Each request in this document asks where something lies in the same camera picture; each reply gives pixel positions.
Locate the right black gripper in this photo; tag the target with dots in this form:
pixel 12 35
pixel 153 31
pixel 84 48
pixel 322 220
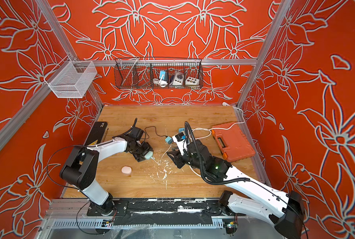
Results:
pixel 178 159

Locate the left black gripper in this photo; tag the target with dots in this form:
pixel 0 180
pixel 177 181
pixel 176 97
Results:
pixel 147 148

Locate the mint green earbud case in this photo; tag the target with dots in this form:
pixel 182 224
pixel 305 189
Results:
pixel 149 155

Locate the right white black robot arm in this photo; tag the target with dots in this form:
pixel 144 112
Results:
pixel 284 211

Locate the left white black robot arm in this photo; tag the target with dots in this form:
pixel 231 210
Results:
pixel 80 168

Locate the pink earbud case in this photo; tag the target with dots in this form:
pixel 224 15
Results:
pixel 126 170

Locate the black box yellow label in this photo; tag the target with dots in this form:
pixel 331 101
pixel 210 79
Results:
pixel 96 133

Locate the orange plastic tool case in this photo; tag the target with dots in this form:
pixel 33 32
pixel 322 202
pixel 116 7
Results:
pixel 232 142

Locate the white round socket adapter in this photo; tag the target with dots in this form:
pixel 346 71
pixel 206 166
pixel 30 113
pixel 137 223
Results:
pixel 178 79

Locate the white cube socket adapter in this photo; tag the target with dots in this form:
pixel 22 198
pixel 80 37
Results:
pixel 191 82

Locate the blue charger in basket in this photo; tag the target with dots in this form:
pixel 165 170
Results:
pixel 163 76

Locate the teal USB wall charger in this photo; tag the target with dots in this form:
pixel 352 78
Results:
pixel 169 140

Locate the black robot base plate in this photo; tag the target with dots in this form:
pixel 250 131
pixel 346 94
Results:
pixel 128 207

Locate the black wire wall basket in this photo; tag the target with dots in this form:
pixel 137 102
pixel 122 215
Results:
pixel 143 72

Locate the clear acrylic wall box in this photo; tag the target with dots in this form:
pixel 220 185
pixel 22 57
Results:
pixel 72 81

